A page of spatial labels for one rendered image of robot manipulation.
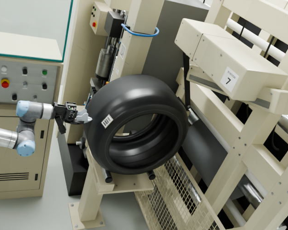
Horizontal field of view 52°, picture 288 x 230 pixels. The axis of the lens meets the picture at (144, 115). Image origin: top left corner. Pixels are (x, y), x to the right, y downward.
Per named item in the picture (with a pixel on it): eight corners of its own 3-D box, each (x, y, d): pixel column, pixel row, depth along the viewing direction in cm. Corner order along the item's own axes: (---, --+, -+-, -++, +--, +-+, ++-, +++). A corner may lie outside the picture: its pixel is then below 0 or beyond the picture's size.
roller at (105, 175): (95, 137, 194) (100, 139, 197) (91, 142, 195) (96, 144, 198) (108, 177, 168) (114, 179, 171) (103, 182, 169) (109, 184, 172)
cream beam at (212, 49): (172, 42, 172) (181, 17, 165) (208, 48, 184) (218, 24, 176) (231, 100, 128) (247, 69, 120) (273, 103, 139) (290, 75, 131)
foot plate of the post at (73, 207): (67, 203, 258) (68, 202, 257) (98, 201, 270) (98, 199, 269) (72, 230, 238) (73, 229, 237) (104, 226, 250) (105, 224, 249)
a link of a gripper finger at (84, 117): (96, 115, 151) (78, 113, 146) (92, 124, 154) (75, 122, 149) (94, 112, 153) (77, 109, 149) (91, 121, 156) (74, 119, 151)
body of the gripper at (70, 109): (79, 111, 145) (54, 107, 139) (74, 125, 149) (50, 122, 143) (77, 102, 151) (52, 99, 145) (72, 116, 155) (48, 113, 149)
